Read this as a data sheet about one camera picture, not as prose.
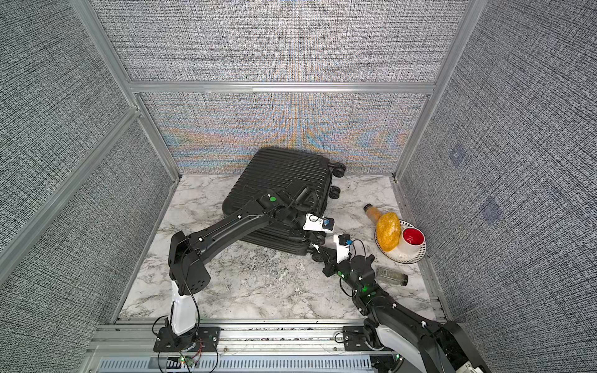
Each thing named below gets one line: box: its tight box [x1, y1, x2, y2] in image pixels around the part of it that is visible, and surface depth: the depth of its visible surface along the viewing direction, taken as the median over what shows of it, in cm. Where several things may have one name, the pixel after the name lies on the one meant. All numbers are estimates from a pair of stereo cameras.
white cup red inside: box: [397, 227, 426, 256], surface depth 90 cm
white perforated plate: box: [374, 219, 427, 265], surface depth 92 cm
